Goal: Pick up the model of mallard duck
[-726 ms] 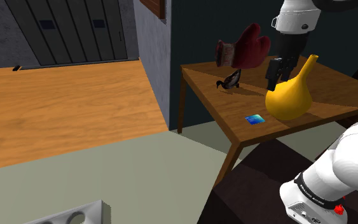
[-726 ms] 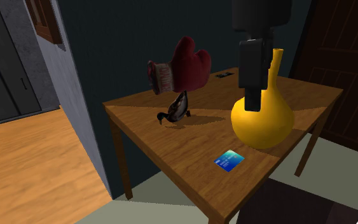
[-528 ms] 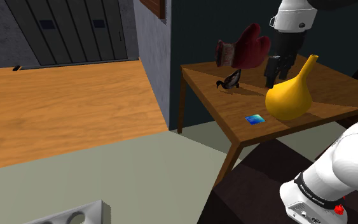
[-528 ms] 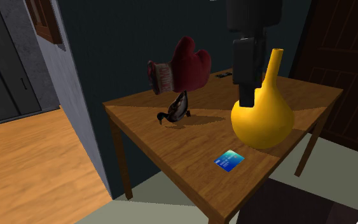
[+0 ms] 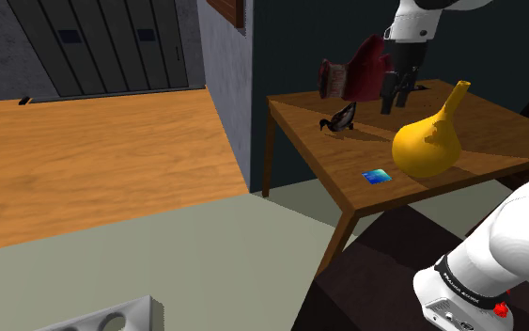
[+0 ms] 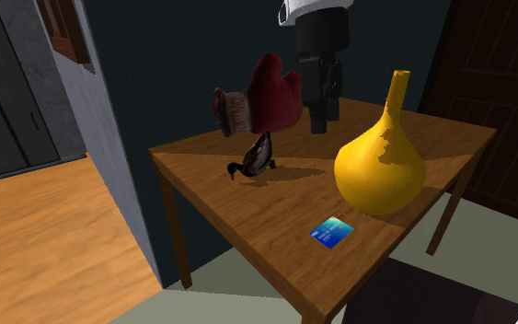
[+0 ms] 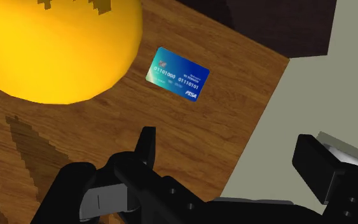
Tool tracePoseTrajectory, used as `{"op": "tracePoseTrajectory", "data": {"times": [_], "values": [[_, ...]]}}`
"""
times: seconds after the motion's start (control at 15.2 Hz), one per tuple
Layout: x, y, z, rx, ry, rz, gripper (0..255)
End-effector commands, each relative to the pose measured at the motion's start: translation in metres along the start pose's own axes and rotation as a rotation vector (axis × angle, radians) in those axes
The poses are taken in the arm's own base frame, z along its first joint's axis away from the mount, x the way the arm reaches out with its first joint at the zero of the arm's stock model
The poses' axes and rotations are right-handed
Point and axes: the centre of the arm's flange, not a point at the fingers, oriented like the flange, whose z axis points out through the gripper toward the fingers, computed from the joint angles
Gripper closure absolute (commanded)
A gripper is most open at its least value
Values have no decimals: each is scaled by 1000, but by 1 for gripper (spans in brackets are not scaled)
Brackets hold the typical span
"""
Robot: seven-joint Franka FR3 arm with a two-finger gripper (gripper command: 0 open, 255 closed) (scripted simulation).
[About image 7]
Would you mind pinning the yellow dome-shaped object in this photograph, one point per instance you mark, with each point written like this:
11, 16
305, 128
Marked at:
48, 49

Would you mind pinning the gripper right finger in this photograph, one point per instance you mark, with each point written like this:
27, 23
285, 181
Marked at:
318, 164

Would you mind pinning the blue bank card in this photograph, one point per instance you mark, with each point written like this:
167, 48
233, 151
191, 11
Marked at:
178, 73

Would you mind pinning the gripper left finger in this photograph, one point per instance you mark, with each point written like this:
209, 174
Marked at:
141, 186

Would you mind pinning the wooden table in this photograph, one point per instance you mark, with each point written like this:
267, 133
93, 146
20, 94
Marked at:
203, 130

